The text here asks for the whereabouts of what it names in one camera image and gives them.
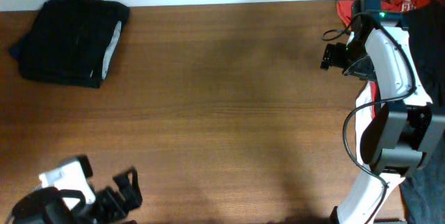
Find dark green shorts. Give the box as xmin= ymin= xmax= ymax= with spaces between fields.
xmin=18 ymin=0 xmax=130 ymax=88

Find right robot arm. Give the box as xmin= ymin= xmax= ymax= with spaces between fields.
xmin=321 ymin=0 xmax=444 ymax=223

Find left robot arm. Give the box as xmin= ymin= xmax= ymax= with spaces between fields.
xmin=11 ymin=167 xmax=143 ymax=224

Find white garment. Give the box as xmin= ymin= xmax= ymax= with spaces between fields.
xmin=355 ymin=81 xmax=376 ymax=168

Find red t-shirt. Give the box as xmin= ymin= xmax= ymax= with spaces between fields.
xmin=337 ymin=0 xmax=444 ymax=106

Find black garment on right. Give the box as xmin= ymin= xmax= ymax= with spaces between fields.
xmin=400 ymin=1 xmax=444 ymax=223

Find folded navy blue garment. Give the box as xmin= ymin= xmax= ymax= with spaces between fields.
xmin=8 ymin=34 xmax=28 ymax=61

